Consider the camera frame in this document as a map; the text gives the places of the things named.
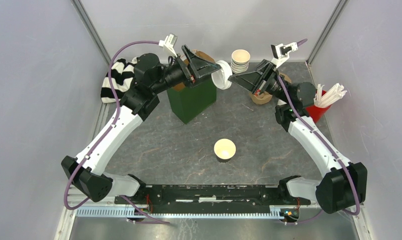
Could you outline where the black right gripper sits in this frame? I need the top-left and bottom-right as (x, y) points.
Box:
(229, 58), (291, 104)

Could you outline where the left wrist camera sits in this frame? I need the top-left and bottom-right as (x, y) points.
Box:
(158, 33), (177, 57)

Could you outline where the black white striped cloth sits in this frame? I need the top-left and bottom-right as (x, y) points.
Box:
(100, 57), (138, 104)

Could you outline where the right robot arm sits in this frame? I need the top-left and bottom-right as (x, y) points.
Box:
(228, 59), (368, 216)

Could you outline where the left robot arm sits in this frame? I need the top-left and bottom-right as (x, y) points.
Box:
(61, 45), (221, 204)

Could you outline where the brown cardboard cup carrier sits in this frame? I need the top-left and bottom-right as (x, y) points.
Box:
(248, 73), (292, 105)

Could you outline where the red cup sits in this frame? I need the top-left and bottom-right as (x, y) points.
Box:
(306, 104), (331, 123)

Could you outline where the stack of paper cups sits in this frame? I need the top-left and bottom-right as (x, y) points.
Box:
(230, 49), (251, 74)

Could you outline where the green brown paper bag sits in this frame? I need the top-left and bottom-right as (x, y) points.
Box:
(166, 49), (218, 125)

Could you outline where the white wrapped straws bundle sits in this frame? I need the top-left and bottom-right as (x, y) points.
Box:
(314, 83), (347, 108)

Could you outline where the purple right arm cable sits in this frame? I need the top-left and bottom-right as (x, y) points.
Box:
(277, 38), (361, 226)

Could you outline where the single paper coffee cup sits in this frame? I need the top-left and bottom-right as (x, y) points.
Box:
(214, 138), (236, 163)

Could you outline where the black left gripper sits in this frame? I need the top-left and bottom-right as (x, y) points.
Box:
(152, 45), (221, 95)

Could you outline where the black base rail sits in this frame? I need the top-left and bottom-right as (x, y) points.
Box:
(114, 182), (311, 214)

